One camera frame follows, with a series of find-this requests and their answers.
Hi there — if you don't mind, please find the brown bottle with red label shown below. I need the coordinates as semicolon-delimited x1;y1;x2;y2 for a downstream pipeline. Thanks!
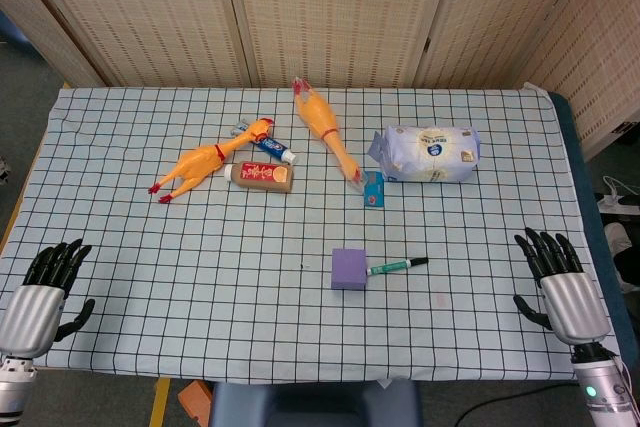
223;161;295;194

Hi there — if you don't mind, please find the green marker pen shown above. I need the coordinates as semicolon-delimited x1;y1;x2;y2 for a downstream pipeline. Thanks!
366;256;430;277

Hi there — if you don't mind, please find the pale blue food bag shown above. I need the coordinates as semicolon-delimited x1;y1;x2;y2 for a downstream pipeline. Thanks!
368;125;481;184

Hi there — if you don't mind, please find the dark blue chair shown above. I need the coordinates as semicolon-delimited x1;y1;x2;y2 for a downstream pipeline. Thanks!
208;378;422;427

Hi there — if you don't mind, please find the blue toothpaste tube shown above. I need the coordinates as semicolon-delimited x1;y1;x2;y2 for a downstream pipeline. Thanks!
230;119;298;165

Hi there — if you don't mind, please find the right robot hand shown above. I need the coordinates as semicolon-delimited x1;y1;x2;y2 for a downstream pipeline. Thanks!
513;227;613;347

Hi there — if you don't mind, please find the small blue box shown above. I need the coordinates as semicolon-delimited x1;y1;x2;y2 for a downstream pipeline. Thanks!
363;171;387;209

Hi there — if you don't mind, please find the beige folding screen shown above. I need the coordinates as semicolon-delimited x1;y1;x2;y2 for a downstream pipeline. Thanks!
0;0;640;161

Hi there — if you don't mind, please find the rubber chicken with straight neck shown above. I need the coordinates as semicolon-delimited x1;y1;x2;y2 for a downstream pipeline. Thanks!
292;76;364;186

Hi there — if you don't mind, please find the orange block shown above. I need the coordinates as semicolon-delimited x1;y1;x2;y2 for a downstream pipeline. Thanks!
177;379;213;419

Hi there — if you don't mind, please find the rubber chicken with bent neck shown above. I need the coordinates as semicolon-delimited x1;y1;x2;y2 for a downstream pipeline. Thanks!
147;117;276;204

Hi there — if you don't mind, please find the checkered tablecloth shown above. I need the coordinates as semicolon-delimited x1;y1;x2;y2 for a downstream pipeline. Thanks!
0;82;621;382

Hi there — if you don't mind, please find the yellow floor tape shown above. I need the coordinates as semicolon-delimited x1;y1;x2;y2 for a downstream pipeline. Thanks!
148;377;172;427

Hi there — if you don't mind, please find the purple foam cube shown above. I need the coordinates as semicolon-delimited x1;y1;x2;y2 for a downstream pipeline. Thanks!
330;247;368;292

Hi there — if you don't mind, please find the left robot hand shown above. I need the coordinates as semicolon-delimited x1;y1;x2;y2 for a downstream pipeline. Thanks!
0;238;96;359

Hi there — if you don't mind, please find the white power strip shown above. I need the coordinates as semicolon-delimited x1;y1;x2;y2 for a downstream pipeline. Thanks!
597;175;640;215

